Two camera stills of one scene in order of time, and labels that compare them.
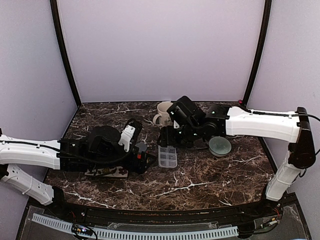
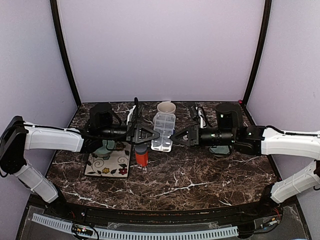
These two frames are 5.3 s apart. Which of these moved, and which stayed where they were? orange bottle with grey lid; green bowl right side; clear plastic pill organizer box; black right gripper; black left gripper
Moved: black left gripper; clear plastic pill organizer box; black right gripper
Stayed: orange bottle with grey lid; green bowl right side
